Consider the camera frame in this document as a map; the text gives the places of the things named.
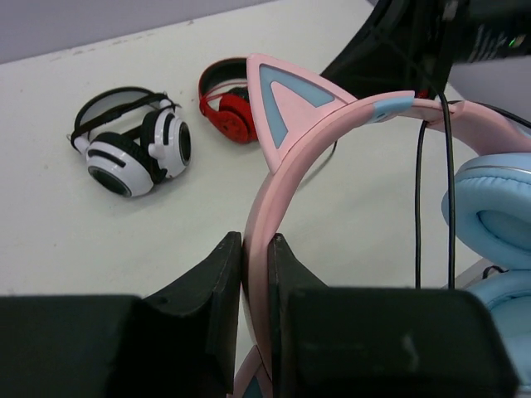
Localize pink blue cat-ear headphones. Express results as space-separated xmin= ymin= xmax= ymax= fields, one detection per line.
xmin=234 ymin=54 xmax=530 ymax=397

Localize black headphone cable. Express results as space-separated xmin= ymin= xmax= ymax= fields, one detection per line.
xmin=413 ymin=91 xmax=531 ymax=291

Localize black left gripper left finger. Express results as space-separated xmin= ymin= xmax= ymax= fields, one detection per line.
xmin=1 ymin=231 xmax=241 ymax=397

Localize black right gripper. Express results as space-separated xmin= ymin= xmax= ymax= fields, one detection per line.
xmin=321 ymin=1 xmax=530 ymax=99

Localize white and black headphones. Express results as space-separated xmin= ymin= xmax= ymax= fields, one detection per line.
xmin=69 ymin=86 xmax=192 ymax=197

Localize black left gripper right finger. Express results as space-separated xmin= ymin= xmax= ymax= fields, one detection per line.
xmin=267 ymin=235 xmax=519 ymax=397

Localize red and black headphones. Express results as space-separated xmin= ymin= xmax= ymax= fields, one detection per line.
xmin=198 ymin=57 xmax=257 ymax=144

